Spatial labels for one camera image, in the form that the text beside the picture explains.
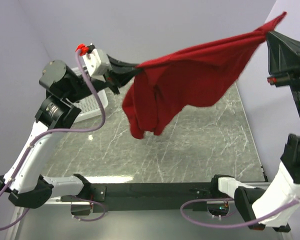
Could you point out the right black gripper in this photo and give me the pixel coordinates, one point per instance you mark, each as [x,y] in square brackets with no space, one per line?
[290,59]

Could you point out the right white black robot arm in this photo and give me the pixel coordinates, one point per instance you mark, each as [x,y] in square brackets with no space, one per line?
[272,207]

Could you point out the white plastic perforated basket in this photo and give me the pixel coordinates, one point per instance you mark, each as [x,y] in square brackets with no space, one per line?
[89,106]

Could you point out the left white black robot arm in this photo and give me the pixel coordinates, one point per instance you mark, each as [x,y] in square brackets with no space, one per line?
[24,183]

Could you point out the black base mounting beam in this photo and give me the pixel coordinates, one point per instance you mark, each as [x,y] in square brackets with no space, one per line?
[151,196]

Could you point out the red t shirt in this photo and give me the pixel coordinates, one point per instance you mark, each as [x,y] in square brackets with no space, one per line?
[195,76]

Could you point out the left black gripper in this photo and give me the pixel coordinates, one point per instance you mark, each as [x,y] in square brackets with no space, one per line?
[120,73]

